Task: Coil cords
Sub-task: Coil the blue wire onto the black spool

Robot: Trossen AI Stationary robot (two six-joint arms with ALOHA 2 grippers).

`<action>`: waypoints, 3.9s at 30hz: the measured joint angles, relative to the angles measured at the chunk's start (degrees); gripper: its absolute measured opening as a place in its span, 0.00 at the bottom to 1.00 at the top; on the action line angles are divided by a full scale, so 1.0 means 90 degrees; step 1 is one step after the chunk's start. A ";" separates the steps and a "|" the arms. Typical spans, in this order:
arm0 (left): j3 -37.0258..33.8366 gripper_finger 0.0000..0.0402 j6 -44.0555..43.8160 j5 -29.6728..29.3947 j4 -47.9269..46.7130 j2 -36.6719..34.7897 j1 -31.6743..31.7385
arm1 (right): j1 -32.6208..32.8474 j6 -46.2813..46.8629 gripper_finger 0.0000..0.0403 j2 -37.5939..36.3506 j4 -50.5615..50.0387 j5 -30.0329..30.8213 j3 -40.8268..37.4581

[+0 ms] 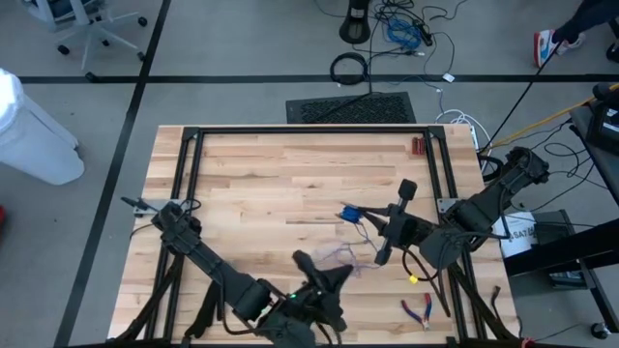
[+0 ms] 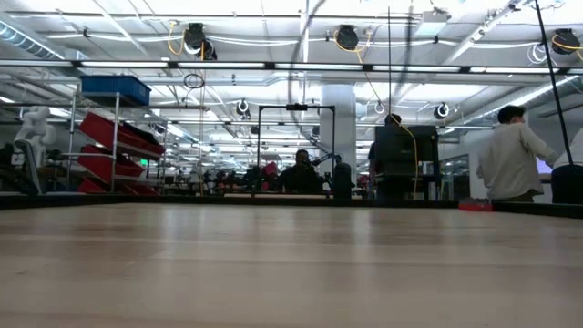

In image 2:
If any small red block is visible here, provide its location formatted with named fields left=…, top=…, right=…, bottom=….
left=457, top=199, right=495, bottom=212

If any black equipment cabinet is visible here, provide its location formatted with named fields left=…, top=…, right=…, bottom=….
left=373, top=124, right=440, bottom=201

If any black cylinder stand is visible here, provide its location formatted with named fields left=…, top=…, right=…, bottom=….
left=332, top=162, right=355, bottom=201

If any white pillar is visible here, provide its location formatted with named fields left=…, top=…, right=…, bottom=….
left=319, top=83, right=358, bottom=192

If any silver ventilation duct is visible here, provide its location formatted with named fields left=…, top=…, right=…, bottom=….
left=0, top=20, right=65, bottom=60

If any dark office chair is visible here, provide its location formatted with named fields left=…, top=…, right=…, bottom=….
left=549, top=163, right=583, bottom=205

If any blue plastic bin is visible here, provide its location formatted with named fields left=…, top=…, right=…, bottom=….
left=80, top=75, right=152, bottom=108

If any long ceiling light strip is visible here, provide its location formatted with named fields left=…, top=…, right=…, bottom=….
left=0, top=58, right=583, bottom=76

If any black ceiling cable reel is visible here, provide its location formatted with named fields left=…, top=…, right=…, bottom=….
left=551, top=27, right=582, bottom=56
left=334, top=25, right=361, bottom=51
left=184, top=22, right=218, bottom=61

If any black gantry frame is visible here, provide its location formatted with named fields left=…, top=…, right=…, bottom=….
left=256, top=103, right=337, bottom=195

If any black diagonal cable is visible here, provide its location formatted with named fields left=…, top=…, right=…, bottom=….
left=533, top=0, right=576, bottom=168

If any shelf rack with red bins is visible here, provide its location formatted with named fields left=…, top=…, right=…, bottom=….
left=67, top=90, right=169, bottom=197

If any yellow hanging cable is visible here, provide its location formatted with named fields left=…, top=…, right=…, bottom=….
left=391, top=116, right=419, bottom=195

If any person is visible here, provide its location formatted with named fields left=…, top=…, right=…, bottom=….
left=277, top=149, right=325, bottom=195
left=366, top=112, right=404, bottom=201
left=476, top=104, right=559, bottom=203

